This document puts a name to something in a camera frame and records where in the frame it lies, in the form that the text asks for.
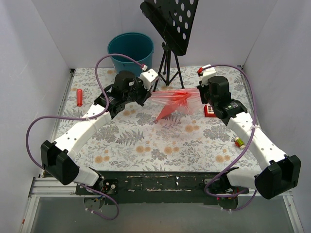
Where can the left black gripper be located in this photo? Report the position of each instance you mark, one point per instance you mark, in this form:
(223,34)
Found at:
(144,93)

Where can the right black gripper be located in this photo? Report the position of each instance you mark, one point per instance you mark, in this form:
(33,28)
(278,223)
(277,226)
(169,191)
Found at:
(202,92)

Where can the red plastic trash bag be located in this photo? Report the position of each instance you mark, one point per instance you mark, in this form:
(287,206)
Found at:
(186,101)

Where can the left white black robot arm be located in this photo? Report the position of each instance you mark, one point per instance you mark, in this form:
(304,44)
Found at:
(58,156)

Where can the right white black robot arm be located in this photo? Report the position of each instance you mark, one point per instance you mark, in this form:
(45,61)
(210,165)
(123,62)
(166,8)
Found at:
(278,172)

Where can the teal plastic trash bin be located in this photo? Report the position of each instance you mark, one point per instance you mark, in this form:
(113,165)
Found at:
(135,45)

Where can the red toy calculator block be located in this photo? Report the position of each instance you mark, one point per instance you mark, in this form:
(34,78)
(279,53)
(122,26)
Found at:
(208,111)

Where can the floral patterned table mat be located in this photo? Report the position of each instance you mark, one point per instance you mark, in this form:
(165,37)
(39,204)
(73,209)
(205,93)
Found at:
(134,141)

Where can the black perforated music stand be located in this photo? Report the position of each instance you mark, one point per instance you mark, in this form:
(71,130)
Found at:
(173,20)

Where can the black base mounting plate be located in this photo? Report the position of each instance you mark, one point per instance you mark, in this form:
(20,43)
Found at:
(127,187)

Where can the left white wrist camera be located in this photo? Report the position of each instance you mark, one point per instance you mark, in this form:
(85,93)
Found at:
(148,78)

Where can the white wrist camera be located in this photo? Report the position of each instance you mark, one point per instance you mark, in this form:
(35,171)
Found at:
(205,73)
(148,78)

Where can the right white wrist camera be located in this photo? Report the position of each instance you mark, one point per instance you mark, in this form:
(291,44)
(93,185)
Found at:
(205,73)

